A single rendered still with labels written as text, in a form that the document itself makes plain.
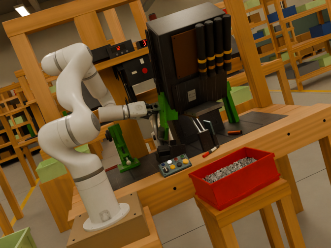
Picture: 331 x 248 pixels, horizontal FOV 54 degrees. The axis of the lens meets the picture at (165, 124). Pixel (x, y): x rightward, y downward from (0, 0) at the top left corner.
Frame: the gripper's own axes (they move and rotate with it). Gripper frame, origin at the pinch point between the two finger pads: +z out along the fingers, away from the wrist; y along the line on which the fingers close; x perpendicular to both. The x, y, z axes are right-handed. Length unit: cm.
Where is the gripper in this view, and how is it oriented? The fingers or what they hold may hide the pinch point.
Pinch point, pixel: (154, 108)
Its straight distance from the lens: 185.4
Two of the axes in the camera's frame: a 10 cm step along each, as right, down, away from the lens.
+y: -2.4, -7.7, 6.0
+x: -1.2, 6.3, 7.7
